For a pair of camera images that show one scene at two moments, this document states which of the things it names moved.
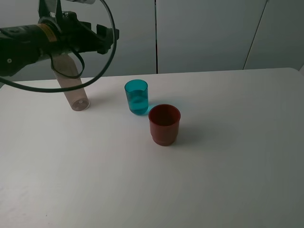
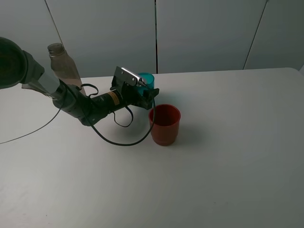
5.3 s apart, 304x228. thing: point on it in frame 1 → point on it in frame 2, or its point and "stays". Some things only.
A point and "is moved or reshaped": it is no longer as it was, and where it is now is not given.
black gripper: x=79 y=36 → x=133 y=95
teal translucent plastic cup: x=137 y=93 is moved or reshaped
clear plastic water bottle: x=78 y=99 stays
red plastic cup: x=164 y=120 stays
